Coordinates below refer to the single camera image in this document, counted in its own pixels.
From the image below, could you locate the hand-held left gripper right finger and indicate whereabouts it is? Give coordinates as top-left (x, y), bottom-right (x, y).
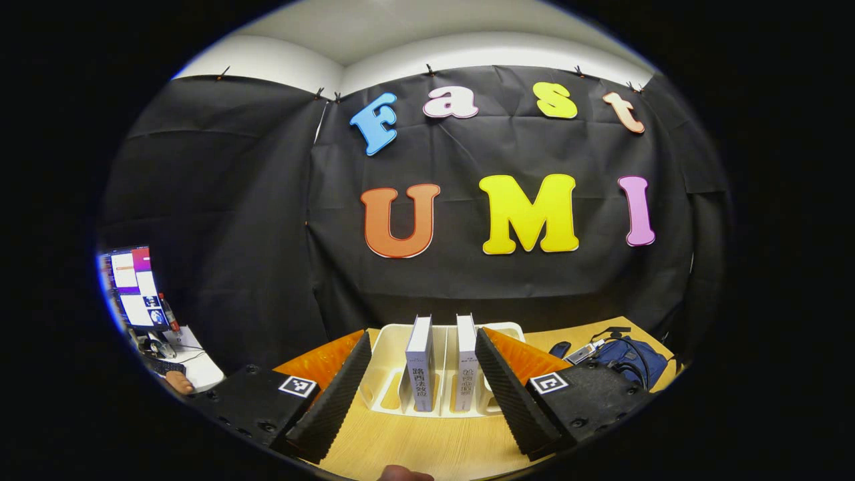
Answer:
top-left (474, 327), bottom-right (660, 462)

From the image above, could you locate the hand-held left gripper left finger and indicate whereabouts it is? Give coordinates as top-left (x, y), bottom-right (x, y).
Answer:
top-left (182, 329), bottom-right (373, 466)

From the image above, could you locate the white grey patterned book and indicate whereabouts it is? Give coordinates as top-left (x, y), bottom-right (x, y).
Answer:
top-left (454, 314), bottom-right (479, 412)

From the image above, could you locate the white plastic bookshelf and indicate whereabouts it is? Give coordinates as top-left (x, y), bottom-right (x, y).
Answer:
top-left (359, 323), bottom-right (526, 418)

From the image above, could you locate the blue schoolbag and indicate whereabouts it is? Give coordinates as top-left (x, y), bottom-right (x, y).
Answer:
top-left (549, 326), bottom-right (669, 391)

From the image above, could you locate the white side desk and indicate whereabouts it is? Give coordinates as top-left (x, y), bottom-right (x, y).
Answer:
top-left (134, 325), bottom-right (225, 392)

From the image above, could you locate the black keyboard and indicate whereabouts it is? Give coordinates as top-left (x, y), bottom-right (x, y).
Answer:
top-left (142, 354), bottom-right (188, 376)

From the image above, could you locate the red bottle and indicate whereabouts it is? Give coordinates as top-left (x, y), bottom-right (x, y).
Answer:
top-left (159, 293), bottom-right (181, 333)

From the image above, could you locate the black backdrop cloth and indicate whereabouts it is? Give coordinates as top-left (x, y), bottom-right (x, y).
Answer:
top-left (97, 65), bottom-right (732, 375)

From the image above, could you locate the computer monitor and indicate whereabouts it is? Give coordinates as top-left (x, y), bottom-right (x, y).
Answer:
top-left (99, 246), bottom-right (172, 332)

